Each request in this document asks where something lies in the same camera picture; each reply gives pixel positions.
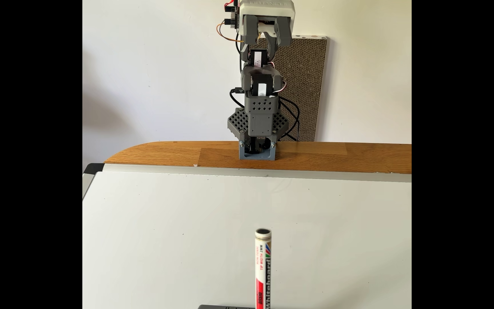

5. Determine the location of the orange wire loop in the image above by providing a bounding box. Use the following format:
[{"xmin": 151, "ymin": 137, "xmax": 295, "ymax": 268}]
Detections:
[{"xmin": 216, "ymin": 21, "xmax": 244, "ymax": 43}]

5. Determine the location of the white whiteboard marker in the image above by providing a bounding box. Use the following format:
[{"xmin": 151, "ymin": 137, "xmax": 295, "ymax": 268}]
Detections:
[{"xmin": 254, "ymin": 228, "xmax": 272, "ymax": 309}]

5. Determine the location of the black plug cable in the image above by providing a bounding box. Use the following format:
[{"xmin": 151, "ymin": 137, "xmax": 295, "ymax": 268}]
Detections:
[{"xmin": 229, "ymin": 88, "xmax": 248, "ymax": 108}]

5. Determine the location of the black camera cable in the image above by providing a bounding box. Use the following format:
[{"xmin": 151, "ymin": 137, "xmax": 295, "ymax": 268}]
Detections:
[{"xmin": 280, "ymin": 102, "xmax": 298, "ymax": 141}]

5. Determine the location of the brown corrugated cardboard panel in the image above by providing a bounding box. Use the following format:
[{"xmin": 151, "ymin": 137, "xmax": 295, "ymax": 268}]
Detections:
[{"xmin": 256, "ymin": 35, "xmax": 328, "ymax": 142}]

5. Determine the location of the white whiteboard with aluminium frame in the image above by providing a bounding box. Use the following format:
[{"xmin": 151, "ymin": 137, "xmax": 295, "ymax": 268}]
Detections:
[{"xmin": 82, "ymin": 163, "xmax": 412, "ymax": 309}]

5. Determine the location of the purple circuit board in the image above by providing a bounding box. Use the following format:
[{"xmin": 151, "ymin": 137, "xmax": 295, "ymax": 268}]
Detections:
[{"xmin": 224, "ymin": 2, "xmax": 242, "ymax": 30}]

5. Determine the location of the black usb cable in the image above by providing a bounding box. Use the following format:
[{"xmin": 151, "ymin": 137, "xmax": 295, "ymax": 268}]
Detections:
[{"xmin": 279, "ymin": 96, "xmax": 301, "ymax": 142}]

